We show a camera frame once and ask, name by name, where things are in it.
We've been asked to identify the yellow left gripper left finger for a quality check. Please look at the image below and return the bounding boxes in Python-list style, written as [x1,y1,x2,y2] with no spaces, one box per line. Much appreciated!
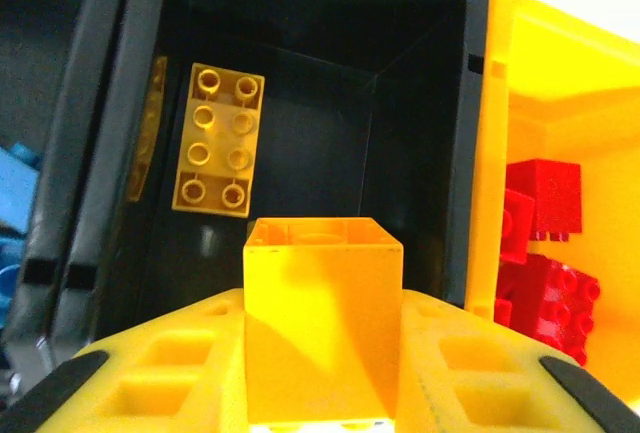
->
[0,286,250,433]

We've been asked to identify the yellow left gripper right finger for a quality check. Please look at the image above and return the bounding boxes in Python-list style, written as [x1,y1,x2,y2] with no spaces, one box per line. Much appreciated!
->
[399,287,640,433]

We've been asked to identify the red lego brick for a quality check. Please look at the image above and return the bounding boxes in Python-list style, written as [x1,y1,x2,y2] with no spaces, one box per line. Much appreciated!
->
[504,157,585,244]
[494,252,601,367]
[499,187,536,267]

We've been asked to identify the yellow tall lego brick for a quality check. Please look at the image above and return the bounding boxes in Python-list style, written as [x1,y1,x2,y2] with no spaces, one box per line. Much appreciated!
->
[243,216,405,433]

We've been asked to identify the blue lego brick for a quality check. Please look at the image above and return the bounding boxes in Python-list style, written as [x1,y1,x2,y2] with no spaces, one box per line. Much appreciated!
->
[0,141,44,234]

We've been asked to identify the yellow long lego brick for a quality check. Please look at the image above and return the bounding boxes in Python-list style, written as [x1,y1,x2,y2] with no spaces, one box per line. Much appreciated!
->
[170,61,266,217]

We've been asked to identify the black bin with yellow legos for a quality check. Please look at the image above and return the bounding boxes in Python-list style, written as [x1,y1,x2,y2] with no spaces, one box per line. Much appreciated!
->
[92,0,491,349]

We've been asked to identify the yellow plastic bin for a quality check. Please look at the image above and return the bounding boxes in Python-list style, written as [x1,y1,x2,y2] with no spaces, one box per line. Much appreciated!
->
[464,0,640,369]

